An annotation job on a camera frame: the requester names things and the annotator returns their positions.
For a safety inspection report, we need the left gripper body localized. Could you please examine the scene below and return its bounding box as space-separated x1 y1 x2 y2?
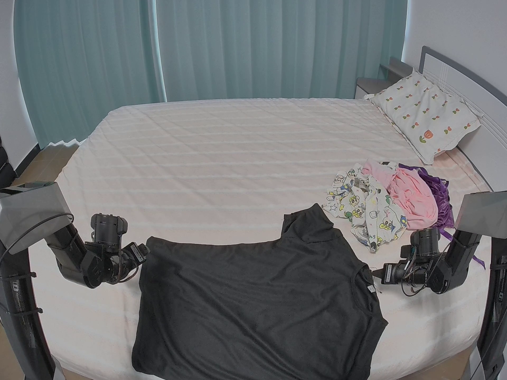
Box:
123 242 153 270

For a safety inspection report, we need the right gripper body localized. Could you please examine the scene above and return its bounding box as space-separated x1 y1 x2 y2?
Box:
379 264 412 288

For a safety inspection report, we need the black T-shirt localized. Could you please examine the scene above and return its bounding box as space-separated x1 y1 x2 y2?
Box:
131 203 389 380

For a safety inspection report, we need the bed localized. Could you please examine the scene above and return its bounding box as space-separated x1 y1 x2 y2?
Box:
30 46 507 380

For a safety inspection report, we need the white printed pyjama garment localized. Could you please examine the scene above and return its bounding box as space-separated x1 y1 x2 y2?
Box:
322 164 409 253

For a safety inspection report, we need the pink garment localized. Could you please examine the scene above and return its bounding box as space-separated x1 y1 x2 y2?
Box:
362 160 439 230

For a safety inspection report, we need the purple garment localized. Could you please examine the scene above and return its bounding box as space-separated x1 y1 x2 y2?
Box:
398 164 487 271

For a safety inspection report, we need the black chest of drawers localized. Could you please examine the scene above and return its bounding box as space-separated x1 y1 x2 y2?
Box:
0 135 18 181

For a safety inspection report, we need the white printed pillow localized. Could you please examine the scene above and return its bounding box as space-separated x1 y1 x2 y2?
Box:
364 70 482 165

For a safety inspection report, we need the grey bedside table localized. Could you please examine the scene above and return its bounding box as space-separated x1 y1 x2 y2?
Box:
355 57 413 100

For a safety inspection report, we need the blue-green curtain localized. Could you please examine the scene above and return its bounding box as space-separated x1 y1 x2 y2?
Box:
14 0 167 147
154 0 409 102

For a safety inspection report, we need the black cable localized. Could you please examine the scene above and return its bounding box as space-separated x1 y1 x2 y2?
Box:
399 283 429 298

